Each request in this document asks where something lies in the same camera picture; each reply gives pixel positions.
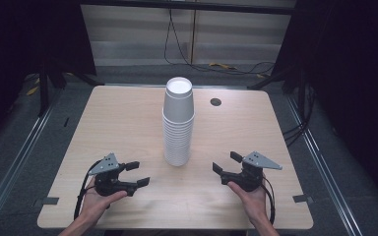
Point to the metal floor rail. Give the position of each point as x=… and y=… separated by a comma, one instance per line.
x=321, y=157
x=16, y=160

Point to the grey tape piece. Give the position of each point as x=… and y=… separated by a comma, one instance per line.
x=302, y=198
x=50, y=200

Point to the black overhead bar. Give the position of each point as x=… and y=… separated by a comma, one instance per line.
x=190, y=6

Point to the person's right hand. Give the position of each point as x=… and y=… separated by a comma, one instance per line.
x=254, y=205

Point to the yellow floor tape strip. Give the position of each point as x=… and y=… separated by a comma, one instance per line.
x=32, y=90
x=223, y=66

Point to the person's left hand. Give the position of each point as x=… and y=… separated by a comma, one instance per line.
x=95, y=206

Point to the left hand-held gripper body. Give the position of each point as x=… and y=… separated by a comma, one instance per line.
x=106, y=183

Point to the black metal stand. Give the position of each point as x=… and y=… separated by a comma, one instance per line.
x=43, y=91

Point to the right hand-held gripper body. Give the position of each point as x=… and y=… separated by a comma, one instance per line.
x=247, y=178

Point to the stack of white cups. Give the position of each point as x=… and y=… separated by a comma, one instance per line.
x=177, y=147

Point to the round dark table grommet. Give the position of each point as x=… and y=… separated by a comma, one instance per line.
x=215, y=102

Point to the dark curtain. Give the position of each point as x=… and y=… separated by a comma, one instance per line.
x=347, y=82
x=29, y=36

